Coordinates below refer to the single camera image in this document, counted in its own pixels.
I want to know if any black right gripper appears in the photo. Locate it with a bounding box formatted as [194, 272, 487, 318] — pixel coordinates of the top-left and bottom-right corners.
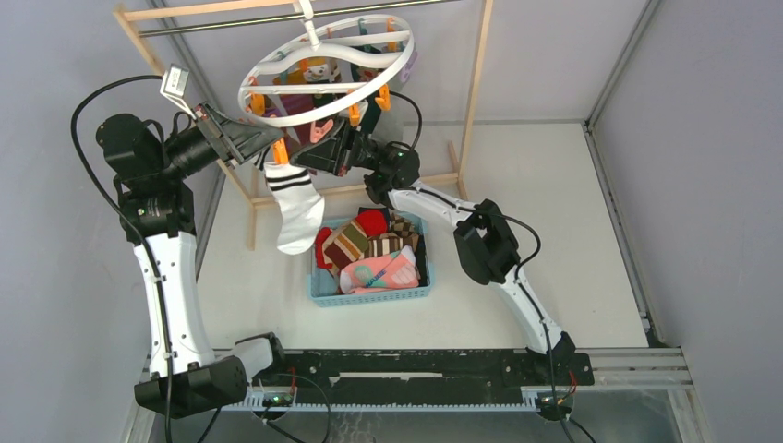
[287, 115, 389, 179]

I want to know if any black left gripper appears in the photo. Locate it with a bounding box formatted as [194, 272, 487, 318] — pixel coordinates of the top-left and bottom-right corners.
[158, 102, 285, 181]

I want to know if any orange clothespin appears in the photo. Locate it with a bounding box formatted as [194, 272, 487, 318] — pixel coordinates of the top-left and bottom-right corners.
[271, 138, 289, 164]
[375, 84, 392, 112]

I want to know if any white black striped sock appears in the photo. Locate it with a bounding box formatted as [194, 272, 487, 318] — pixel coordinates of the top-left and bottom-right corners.
[263, 162, 325, 256]

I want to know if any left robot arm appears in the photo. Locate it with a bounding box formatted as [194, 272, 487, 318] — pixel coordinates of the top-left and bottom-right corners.
[96, 104, 289, 419]

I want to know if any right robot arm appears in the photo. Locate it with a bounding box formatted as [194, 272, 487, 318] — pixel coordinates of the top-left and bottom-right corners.
[288, 123, 576, 384]

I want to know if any white round sock hanger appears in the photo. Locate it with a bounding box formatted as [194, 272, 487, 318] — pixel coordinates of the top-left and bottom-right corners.
[237, 1, 415, 128]

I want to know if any pink clothespin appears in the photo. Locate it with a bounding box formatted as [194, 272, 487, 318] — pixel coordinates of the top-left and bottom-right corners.
[309, 118, 334, 144]

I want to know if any red sock in basket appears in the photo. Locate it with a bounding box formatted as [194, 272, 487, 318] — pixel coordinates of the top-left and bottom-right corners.
[355, 209, 389, 237]

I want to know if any maroon tan striped sock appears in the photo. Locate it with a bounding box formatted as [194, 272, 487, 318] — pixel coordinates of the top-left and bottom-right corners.
[323, 220, 368, 269]

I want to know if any brown white striped sock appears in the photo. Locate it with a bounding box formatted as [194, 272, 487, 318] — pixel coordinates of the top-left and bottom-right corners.
[364, 233, 420, 257]

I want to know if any light blue plastic basket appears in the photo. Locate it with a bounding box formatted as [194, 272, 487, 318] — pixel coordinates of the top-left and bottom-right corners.
[307, 212, 435, 307]

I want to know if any purple clothespin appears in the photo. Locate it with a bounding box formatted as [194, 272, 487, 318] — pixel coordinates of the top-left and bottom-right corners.
[399, 51, 417, 84]

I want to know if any pink sock in basket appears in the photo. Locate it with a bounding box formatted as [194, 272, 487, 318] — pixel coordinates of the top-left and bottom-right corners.
[338, 246, 419, 294]

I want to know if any metal hanging rod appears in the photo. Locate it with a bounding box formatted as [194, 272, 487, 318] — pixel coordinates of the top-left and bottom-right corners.
[137, 0, 460, 37]

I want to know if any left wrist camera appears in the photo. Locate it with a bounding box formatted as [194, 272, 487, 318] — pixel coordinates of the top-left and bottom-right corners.
[160, 64, 195, 117]

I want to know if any wooden drying rack frame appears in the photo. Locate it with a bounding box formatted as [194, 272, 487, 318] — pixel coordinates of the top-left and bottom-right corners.
[113, 1, 493, 251]

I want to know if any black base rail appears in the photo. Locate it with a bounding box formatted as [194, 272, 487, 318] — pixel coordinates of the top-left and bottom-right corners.
[253, 349, 596, 408]

